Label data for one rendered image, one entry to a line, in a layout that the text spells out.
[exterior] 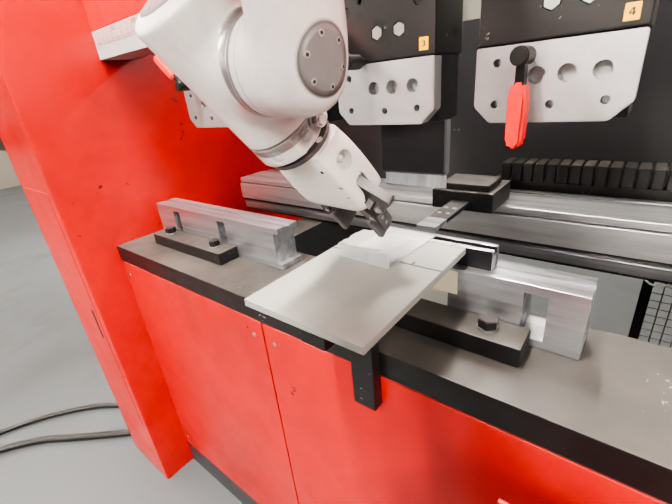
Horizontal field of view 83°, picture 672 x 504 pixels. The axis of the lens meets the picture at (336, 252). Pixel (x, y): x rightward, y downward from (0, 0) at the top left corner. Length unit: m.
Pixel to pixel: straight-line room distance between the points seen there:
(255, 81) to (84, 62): 0.94
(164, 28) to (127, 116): 0.91
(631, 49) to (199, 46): 0.37
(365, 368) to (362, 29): 0.46
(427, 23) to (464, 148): 0.61
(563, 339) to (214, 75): 0.51
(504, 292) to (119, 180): 1.01
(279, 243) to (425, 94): 0.45
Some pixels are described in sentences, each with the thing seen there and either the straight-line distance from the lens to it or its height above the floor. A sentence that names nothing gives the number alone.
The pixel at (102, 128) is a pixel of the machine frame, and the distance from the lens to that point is 1.20.
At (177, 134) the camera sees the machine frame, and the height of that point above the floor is 1.14.
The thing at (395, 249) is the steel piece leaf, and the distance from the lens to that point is 0.56.
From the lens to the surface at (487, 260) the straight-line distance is 0.58.
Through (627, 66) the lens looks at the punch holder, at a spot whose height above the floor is 1.22.
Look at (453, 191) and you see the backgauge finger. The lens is 0.78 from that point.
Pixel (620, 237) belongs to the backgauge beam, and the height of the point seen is 0.95.
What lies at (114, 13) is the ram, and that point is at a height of 1.42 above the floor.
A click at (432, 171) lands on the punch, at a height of 1.11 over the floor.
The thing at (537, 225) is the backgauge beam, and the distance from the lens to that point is 0.80.
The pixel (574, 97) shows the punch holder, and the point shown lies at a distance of 0.47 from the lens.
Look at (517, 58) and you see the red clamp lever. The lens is 0.44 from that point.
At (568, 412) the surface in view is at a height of 0.88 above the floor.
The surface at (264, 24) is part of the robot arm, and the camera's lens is 0.27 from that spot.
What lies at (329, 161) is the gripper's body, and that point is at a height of 1.16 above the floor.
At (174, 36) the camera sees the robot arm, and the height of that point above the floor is 1.27.
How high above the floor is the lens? 1.23
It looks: 24 degrees down
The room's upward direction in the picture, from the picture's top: 6 degrees counter-clockwise
